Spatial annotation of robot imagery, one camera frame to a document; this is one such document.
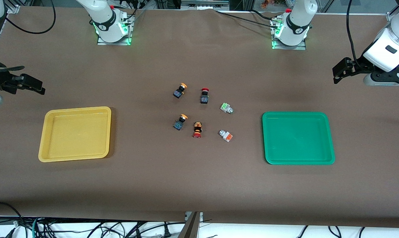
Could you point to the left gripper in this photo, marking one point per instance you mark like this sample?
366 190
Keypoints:
363 64

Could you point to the green square push button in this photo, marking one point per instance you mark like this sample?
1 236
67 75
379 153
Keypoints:
225 107

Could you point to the orange square push button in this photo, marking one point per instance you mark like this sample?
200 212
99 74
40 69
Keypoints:
226 136

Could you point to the yellow push button switch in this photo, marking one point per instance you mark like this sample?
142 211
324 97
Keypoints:
179 123
179 92

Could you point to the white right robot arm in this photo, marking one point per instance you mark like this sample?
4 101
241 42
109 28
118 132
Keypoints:
103 23

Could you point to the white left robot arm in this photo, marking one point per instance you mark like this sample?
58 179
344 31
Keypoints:
297 26

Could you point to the yellow plastic tray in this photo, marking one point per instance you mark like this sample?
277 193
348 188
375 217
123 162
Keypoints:
75 134

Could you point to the green plastic tray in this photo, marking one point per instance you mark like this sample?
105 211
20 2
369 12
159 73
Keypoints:
298 138

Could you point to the red button black body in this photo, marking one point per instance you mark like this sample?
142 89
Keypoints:
204 97

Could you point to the brown table cover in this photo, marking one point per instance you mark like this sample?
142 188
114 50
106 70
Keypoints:
153 185

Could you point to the red button orange body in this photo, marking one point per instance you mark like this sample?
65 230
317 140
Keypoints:
197 129

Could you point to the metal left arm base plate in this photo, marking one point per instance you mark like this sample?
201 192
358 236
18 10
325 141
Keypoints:
288 48

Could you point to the aluminium frame corner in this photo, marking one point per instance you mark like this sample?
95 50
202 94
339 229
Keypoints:
13 7
390 16

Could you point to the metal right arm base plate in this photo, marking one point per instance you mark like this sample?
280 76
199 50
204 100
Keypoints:
130 31

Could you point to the grey metal rail box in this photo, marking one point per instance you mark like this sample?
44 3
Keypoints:
204 4

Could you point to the white metal bracket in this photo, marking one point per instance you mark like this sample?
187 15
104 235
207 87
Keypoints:
187 215

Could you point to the brown support post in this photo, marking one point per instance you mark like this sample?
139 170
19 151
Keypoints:
191 228

